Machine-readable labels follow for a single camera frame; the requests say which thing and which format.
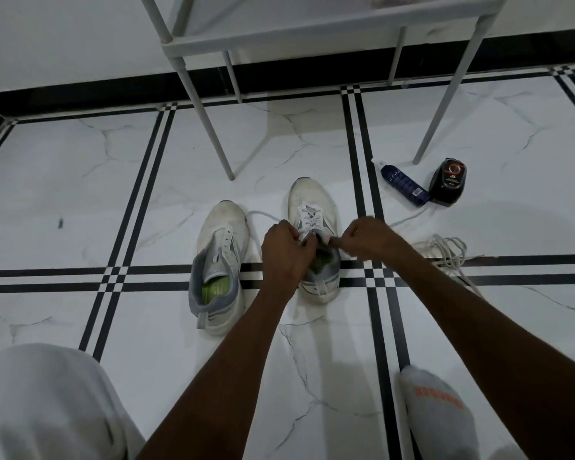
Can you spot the person's right hand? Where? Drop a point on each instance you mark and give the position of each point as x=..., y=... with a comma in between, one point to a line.
x=369, y=239

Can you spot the person's left hand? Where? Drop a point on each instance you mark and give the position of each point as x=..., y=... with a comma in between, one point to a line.
x=285, y=256

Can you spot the white shoelace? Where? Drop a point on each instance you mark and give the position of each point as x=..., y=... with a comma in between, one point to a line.
x=443, y=249
x=310, y=217

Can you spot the white sneaker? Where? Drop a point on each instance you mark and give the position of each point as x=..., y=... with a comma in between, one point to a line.
x=220, y=220
x=306, y=189

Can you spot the person's left forearm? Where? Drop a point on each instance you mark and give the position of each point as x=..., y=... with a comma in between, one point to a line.
x=220, y=383

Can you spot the person's right forearm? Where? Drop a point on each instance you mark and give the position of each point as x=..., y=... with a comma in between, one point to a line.
x=498, y=354

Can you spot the black shoe polish container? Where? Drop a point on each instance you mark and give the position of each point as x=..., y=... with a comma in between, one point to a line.
x=448, y=184

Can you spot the grey metal shelf rack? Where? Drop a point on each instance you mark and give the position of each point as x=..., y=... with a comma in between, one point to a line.
x=316, y=31

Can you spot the dark blue spray bottle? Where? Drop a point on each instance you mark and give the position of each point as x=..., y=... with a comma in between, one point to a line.
x=405, y=184

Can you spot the white sock with orange print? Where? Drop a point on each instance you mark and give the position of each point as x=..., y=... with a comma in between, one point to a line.
x=438, y=416

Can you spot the white shorts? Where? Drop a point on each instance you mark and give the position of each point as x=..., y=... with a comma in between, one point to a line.
x=43, y=407

